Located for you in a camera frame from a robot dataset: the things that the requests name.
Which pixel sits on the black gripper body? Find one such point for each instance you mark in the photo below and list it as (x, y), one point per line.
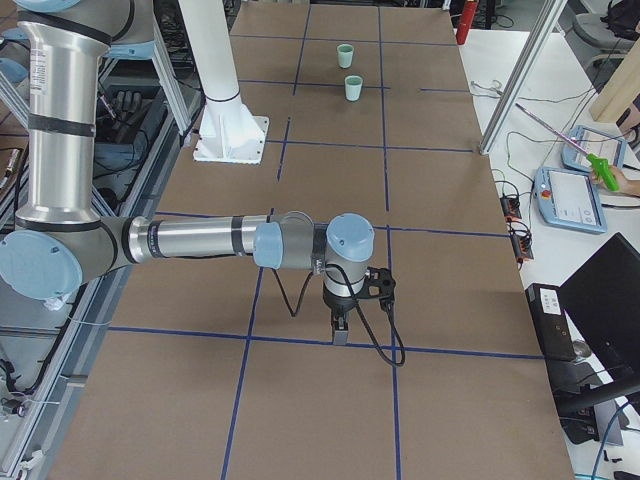
(338, 304)

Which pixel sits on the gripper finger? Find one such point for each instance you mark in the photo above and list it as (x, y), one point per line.
(336, 324)
(345, 332)

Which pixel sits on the mint green cup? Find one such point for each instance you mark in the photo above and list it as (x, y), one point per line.
(353, 85)
(345, 53)

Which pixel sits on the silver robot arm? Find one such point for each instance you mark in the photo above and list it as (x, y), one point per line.
(61, 243)

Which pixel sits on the person's hand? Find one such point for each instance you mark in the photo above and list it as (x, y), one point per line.
(629, 187)

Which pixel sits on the orange black electronics board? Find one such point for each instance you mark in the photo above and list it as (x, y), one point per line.
(511, 208)

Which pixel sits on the black computer box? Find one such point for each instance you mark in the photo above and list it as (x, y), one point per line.
(550, 322)

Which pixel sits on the near teach pendant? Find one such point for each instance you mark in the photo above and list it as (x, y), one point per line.
(567, 199)

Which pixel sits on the teach pendant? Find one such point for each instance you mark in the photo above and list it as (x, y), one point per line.
(567, 199)
(603, 145)

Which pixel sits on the black monitor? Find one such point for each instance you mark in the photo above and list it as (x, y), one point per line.
(602, 300)

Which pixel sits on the far teach pendant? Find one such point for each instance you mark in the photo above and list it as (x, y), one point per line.
(603, 145)

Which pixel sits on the red fire extinguisher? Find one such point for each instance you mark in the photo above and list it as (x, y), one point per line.
(466, 21)

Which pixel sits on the wooden plank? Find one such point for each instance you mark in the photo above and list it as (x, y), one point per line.
(620, 91)

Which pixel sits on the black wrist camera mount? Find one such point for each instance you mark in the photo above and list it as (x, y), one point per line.
(379, 284)

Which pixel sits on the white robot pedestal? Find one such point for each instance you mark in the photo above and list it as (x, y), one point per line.
(228, 132)

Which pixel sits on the aluminium table frame rail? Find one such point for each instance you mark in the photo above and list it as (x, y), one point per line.
(52, 353)

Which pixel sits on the green handled grabber tool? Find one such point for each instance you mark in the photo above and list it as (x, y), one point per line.
(599, 165)

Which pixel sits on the aluminium frame post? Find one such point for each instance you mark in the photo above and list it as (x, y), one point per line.
(532, 49)

